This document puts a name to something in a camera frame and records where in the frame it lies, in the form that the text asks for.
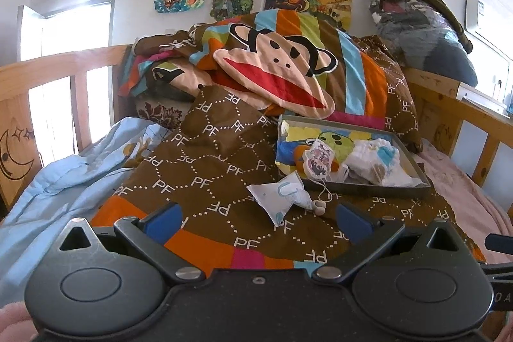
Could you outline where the white whale print towel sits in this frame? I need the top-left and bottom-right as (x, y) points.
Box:
(344, 139), (423, 188)

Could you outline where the white printed tissue pack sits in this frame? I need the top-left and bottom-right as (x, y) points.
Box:
(247, 172), (314, 227)

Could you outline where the orange fabric band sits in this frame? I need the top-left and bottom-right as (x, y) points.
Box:
(293, 144), (310, 174)

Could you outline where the grey tray with dinosaur picture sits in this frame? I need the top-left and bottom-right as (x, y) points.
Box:
(275, 115), (430, 199)

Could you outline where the light blue blanket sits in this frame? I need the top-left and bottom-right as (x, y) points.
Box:
(0, 117), (169, 306)

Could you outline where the floral brown pillow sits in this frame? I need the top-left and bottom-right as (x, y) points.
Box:
(135, 96), (192, 130)

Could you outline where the brown monkey print duvet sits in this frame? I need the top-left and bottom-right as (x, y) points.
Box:
(90, 9), (488, 273)

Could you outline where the grey clothes bundle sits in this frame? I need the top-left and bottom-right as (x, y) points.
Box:
(370, 0), (477, 87)

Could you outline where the yellow landscape poster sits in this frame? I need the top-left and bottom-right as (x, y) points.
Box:
(310, 0), (353, 31)

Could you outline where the wooden bed frame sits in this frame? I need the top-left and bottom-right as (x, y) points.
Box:
(1, 45), (512, 207)

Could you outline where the white wall air conditioner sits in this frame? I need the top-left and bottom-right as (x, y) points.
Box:
(465, 0), (512, 60)

